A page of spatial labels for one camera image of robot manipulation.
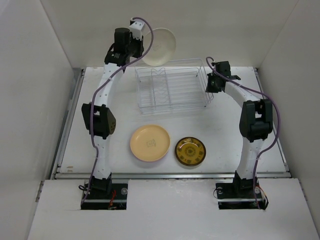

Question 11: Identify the tan plate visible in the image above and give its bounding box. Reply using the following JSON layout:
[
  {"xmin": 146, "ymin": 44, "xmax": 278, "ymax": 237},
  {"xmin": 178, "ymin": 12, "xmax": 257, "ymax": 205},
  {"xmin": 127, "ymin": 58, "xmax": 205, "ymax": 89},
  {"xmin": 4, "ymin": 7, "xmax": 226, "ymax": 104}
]
[{"xmin": 142, "ymin": 27, "xmax": 177, "ymax": 67}]

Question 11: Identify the white wire dish rack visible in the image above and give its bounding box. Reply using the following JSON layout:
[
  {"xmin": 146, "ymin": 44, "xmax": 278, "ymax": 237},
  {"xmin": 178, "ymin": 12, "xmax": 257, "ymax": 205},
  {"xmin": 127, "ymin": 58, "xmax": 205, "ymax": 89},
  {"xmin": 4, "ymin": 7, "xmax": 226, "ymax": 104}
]
[{"xmin": 135, "ymin": 58, "xmax": 214, "ymax": 115}]

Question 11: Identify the beige plastic plate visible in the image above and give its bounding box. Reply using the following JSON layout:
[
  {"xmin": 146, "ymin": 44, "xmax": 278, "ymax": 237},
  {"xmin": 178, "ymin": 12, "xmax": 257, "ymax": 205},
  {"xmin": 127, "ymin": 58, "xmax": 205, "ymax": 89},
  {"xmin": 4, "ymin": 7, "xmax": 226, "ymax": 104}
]
[{"xmin": 129, "ymin": 124, "xmax": 171, "ymax": 150}]

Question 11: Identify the pink plastic plate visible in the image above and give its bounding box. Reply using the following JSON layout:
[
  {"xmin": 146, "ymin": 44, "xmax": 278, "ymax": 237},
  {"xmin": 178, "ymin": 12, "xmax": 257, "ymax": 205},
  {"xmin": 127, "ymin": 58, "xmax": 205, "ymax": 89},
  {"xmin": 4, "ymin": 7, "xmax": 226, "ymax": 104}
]
[{"xmin": 131, "ymin": 147, "xmax": 169, "ymax": 163}]

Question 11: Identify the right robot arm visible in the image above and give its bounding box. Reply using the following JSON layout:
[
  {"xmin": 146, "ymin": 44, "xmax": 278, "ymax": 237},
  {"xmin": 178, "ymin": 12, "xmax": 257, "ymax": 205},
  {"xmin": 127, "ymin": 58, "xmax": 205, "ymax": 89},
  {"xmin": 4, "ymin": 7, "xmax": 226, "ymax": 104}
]
[{"xmin": 206, "ymin": 61, "xmax": 273, "ymax": 197}]

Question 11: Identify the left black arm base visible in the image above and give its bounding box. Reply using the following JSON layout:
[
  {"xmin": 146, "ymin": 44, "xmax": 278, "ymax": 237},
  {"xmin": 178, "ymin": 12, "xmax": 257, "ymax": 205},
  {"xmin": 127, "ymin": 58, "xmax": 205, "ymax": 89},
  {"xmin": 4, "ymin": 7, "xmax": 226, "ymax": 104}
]
[{"xmin": 79, "ymin": 177, "xmax": 129, "ymax": 210}]

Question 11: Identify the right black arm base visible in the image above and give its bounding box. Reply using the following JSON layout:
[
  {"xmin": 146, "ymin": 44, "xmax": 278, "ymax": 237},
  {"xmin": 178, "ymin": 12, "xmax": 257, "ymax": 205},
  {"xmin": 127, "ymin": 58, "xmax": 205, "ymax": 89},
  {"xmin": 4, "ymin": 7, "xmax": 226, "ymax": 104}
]
[{"xmin": 214, "ymin": 182, "xmax": 269, "ymax": 210}]

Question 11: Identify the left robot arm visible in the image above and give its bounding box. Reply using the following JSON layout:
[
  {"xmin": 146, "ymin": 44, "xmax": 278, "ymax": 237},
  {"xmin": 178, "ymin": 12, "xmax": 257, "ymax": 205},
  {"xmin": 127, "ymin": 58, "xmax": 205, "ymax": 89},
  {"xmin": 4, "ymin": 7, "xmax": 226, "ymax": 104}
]
[{"xmin": 79, "ymin": 26, "xmax": 149, "ymax": 199}]

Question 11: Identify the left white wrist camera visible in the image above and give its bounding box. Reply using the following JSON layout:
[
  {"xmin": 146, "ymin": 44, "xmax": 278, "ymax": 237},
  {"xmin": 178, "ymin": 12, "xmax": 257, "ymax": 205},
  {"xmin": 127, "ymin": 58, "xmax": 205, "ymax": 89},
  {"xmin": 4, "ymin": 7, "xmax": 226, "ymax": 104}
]
[{"xmin": 129, "ymin": 20, "xmax": 145, "ymax": 41}]

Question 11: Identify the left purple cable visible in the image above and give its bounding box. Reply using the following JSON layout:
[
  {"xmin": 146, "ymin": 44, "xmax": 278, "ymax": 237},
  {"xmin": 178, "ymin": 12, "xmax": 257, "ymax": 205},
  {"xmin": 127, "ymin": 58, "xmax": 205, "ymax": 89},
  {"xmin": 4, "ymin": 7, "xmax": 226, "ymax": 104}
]
[{"xmin": 82, "ymin": 16, "xmax": 155, "ymax": 201}]

